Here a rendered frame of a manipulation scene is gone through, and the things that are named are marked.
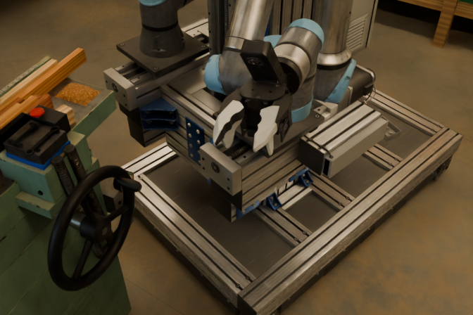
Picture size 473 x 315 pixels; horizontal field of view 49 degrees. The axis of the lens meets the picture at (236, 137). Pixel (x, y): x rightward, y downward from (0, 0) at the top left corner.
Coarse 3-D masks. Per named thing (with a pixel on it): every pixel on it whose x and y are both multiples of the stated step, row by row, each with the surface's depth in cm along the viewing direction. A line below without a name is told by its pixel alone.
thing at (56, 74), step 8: (72, 56) 144; (80, 56) 146; (64, 64) 141; (72, 64) 144; (80, 64) 147; (48, 72) 138; (56, 72) 139; (64, 72) 142; (40, 80) 135; (48, 80) 137; (56, 80) 140; (32, 88) 133; (40, 88) 135; (48, 88) 138; (16, 96) 130; (24, 96) 130; (8, 104) 128
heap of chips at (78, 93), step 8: (64, 88) 138; (72, 88) 136; (80, 88) 136; (88, 88) 137; (56, 96) 137; (64, 96) 136; (72, 96) 135; (80, 96) 135; (88, 96) 135; (80, 104) 134
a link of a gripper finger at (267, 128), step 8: (264, 112) 77; (272, 112) 76; (264, 120) 75; (272, 120) 75; (264, 128) 74; (272, 128) 74; (256, 136) 72; (264, 136) 73; (272, 136) 78; (256, 144) 72; (264, 144) 73; (272, 144) 78; (272, 152) 78
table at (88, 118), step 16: (64, 80) 142; (96, 96) 137; (112, 96) 139; (80, 112) 132; (96, 112) 134; (80, 128) 130; (96, 160) 123; (0, 176) 115; (0, 192) 111; (16, 192) 114; (0, 208) 111; (32, 208) 114; (48, 208) 112
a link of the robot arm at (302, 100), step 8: (304, 80) 96; (312, 80) 98; (304, 88) 97; (312, 88) 99; (296, 96) 98; (304, 96) 99; (312, 96) 101; (296, 104) 100; (304, 104) 100; (296, 112) 101; (304, 112) 102; (296, 120) 102
